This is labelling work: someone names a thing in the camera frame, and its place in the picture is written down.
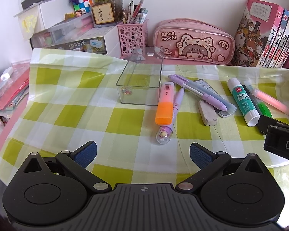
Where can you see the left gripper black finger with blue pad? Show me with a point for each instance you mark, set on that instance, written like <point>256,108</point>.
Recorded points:
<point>75,164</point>
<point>210,165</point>

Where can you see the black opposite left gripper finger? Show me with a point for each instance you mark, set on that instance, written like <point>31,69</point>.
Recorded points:
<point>277,136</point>

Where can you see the green cap highlighter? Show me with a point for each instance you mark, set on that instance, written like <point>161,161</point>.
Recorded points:
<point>259,105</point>

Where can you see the white green glue stick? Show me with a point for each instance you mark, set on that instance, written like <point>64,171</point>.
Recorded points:
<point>244,102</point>

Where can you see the purple pen with globe charm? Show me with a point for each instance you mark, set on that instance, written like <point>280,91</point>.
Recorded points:
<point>165,132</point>

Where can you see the grey ruler case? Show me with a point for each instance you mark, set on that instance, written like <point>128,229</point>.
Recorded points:
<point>205,87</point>

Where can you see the purple mechanical pencil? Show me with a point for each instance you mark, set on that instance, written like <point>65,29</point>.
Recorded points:
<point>187,84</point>

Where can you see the clear plastic organizer tray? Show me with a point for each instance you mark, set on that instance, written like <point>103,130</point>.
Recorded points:
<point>140,81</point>

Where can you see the pink highlighter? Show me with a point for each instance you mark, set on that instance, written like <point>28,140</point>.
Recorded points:
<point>268,99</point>

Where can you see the grey white eraser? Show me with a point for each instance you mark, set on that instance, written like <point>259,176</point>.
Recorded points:
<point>208,114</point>

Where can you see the orange highlighter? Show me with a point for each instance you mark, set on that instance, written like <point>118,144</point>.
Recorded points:
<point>164,112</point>

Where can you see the green white checkered tablecloth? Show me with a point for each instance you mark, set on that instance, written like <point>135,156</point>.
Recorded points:
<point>73,99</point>

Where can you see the red books stack left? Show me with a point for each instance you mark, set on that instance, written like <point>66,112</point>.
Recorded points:
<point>13,84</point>

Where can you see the pink comic book front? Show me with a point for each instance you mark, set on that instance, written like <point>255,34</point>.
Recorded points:
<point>256,33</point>

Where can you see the white drawer organizer rabbit label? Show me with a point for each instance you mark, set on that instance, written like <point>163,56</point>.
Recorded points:
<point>96,40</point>

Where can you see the pink Small mochi pencil case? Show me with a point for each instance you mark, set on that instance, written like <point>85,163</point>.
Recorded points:
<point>190,39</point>

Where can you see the clear plastic drawer unit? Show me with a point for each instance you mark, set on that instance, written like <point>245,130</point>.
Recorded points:
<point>63,32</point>

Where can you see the pink perforated pen holder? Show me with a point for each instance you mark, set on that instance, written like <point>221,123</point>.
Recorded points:
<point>132,36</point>

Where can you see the white storage box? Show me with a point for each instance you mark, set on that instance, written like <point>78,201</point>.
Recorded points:
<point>44,15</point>

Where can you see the framed calligraphy sign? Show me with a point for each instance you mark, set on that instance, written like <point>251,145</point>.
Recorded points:
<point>103,14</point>

